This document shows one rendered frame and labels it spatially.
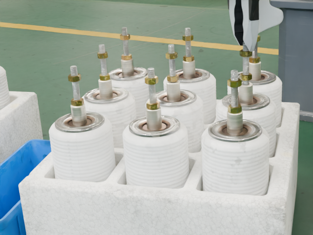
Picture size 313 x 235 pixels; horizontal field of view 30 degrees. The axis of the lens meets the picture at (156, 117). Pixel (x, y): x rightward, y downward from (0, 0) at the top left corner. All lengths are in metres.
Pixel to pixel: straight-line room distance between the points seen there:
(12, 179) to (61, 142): 0.29
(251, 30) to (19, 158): 0.53
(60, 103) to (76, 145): 0.88
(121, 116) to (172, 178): 0.17
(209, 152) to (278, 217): 0.13
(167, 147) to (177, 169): 0.04
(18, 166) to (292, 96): 0.73
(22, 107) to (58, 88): 0.64
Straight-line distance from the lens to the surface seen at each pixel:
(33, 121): 1.27
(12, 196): 1.15
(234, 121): 0.81
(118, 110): 0.96
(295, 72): 1.50
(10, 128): 1.19
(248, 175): 0.81
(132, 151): 0.84
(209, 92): 1.05
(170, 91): 0.95
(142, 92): 1.07
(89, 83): 1.88
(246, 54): 0.91
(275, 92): 1.03
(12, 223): 0.96
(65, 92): 1.82
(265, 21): 0.88
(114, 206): 0.85
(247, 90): 0.92
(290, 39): 1.48
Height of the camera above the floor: 0.58
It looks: 22 degrees down
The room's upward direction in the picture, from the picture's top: 4 degrees counter-clockwise
